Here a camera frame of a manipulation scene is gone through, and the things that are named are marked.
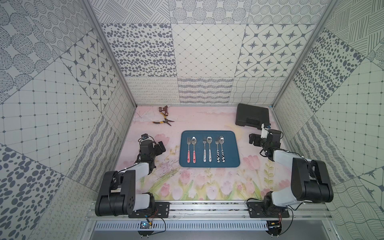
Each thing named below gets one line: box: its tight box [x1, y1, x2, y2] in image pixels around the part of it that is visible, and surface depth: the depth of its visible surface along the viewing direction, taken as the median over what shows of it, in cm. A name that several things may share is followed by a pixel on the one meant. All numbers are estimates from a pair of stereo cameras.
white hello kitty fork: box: [203, 141, 207, 163], surface depth 95 cm
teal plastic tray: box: [179, 130, 240, 168], surface depth 97 cm
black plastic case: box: [235, 103, 270, 130], surface depth 110 cm
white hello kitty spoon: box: [206, 136, 213, 163], surface depth 100 cm
